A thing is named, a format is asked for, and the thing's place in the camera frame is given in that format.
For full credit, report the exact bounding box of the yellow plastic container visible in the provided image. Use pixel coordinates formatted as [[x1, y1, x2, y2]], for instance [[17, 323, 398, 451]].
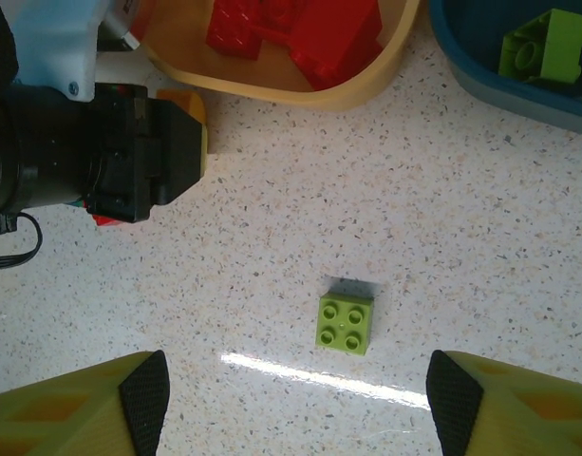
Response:
[[128, 0, 422, 113]]

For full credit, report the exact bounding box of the teal plastic container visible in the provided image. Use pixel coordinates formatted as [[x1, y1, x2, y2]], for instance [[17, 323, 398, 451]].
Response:
[[426, 0, 582, 137]]

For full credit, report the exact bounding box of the large green lego brick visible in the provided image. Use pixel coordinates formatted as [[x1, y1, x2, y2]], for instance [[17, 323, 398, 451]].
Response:
[[498, 8, 582, 83]]

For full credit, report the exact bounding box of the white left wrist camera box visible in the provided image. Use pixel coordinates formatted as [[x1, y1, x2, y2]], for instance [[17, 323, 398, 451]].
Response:
[[12, 0, 142, 104]]

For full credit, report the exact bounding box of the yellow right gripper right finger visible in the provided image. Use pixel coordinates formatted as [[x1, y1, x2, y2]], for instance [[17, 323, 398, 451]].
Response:
[[425, 350, 582, 456]]

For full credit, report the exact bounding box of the black cable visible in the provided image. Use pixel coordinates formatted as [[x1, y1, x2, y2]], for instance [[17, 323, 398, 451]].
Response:
[[0, 211, 43, 272]]

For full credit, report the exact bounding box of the small green lego brick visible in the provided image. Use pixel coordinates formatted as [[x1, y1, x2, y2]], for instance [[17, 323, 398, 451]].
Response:
[[313, 290, 375, 356]]

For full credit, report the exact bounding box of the red lego brick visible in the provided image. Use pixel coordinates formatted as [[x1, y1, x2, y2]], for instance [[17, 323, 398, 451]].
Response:
[[252, 0, 310, 35], [205, 0, 264, 61], [289, 0, 385, 91], [91, 213, 130, 229]]

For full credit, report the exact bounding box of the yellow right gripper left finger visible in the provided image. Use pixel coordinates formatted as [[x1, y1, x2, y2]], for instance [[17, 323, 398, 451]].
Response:
[[0, 350, 171, 456]]

